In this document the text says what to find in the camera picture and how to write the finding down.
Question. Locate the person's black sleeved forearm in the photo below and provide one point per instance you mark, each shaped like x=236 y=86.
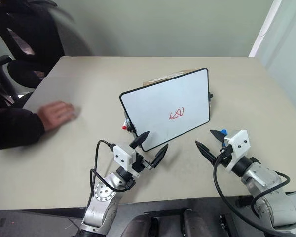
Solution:
x=12 y=130

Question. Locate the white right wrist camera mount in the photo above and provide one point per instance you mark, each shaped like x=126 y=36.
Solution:
x=238 y=143

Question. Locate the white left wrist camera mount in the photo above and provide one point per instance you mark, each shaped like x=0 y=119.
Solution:
x=123 y=154

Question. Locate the brown cardboard box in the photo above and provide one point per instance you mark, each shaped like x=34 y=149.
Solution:
x=160 y=78

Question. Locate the black metal frame bar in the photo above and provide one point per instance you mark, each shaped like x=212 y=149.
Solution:
x=164 y=212

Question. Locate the red capped marker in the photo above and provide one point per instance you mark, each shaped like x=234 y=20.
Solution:
x=124 y=127

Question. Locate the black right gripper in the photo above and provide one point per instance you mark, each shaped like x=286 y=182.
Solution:
x=225 y=156

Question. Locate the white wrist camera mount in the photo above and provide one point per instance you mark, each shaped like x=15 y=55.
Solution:
x=238 y=143
x=123 y=154

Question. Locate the black office chair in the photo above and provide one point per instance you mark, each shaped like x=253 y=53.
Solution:
x=27 y=37

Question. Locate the black metal bracket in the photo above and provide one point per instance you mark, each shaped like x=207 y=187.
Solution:
x=227 y=223

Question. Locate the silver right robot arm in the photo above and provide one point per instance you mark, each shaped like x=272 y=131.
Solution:
x=266 y=182

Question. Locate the black framed whiteboard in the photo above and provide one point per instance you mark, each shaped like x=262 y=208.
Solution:
x=162 y=108

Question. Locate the small blue plastic object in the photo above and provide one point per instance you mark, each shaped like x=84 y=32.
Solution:
x=223 y=131

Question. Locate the black board stand knob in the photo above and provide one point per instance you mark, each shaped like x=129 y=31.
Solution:
x=210 y=95

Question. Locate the white door frame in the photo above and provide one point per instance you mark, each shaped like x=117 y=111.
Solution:
x=264 y=28

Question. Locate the person's bare hand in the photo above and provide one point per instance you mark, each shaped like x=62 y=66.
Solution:
x=55 y=114

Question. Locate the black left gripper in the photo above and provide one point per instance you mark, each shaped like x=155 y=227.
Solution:
x=138 y=164

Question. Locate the black board stand clip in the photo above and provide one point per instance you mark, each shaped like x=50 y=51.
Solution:
x=132 y=129

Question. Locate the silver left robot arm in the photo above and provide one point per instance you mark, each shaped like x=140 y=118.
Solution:
x=102 y=192

